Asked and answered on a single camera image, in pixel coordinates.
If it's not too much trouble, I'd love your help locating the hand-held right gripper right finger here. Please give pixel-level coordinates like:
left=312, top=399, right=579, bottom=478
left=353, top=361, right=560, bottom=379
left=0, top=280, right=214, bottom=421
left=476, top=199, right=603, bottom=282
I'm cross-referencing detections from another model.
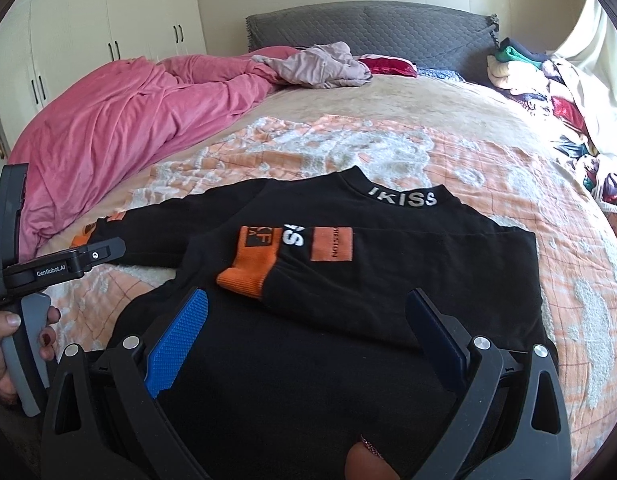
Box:
left=405, top=287, right=571, bottom=480

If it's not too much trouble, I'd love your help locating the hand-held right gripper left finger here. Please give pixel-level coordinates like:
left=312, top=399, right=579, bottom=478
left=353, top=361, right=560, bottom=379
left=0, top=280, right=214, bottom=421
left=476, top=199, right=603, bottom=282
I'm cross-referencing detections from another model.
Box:
left=41, top=286, right=212, bottom=480

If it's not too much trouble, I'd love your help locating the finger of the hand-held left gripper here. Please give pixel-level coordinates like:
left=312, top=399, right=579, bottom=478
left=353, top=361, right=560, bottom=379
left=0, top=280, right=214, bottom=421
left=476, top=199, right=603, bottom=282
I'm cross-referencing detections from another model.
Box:
left=80, top=238, right=127, bottom=281

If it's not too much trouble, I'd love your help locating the black sweater with orange cuffs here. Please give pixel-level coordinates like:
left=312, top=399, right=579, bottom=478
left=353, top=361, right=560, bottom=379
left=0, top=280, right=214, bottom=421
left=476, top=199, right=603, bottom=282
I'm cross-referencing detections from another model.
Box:
left=71, top=165, right=546, bottom=480

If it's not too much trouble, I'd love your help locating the pile of colourful clothes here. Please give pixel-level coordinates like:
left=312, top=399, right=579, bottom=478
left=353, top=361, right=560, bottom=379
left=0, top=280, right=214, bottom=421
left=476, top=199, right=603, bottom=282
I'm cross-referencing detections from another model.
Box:
left=487, top=37, right=617, bottom=211

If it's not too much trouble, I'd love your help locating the person's left hand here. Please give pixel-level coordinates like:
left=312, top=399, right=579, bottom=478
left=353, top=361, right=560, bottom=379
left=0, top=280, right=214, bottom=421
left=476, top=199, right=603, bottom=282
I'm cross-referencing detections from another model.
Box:
left=0, top=307, right=62, bottom=403

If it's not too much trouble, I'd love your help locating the pink duvet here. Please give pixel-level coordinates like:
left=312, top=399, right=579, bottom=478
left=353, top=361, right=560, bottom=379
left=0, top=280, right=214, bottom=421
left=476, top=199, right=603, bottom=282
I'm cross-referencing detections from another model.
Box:
left=8, top=45, right=302, bottom=261

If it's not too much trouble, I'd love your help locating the person's dark clothing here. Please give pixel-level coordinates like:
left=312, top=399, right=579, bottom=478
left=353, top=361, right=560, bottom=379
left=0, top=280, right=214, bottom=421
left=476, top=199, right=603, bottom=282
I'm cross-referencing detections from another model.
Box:
left=0, top=400, right=44, bottom=480

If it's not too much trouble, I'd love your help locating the white wardrobe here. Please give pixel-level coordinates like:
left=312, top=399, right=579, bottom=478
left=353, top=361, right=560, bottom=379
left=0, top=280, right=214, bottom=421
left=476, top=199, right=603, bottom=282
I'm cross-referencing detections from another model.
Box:
left=0, top=0, right=209, bottom=151

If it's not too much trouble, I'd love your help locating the blue patterned cloth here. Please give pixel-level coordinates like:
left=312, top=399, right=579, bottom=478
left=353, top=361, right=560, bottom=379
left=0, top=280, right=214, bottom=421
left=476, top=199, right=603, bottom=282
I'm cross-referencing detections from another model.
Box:
left=417, top=67, right=465, bottom=82

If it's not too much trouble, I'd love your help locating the red garment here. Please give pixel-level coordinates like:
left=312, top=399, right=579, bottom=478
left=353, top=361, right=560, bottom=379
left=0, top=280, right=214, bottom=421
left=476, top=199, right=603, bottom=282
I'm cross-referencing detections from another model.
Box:
left=358, top=56, right=419, bottom=79

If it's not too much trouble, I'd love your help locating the mauve garment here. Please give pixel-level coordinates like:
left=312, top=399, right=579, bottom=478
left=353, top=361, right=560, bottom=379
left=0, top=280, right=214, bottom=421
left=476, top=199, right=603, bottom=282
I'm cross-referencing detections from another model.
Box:
left=252, top=41, right=373, bottom=90

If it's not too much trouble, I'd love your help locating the grey quilted pillow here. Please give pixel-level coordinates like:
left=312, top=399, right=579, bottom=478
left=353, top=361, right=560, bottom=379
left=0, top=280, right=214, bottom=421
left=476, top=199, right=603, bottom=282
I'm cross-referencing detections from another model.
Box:
left=246, top=1, right=504, bottom=83

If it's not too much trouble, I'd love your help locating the white curtain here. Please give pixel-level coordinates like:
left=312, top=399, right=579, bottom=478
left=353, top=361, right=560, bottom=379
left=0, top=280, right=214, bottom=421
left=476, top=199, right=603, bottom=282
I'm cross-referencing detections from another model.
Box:
left=553, top=0, right=617, bottom=111

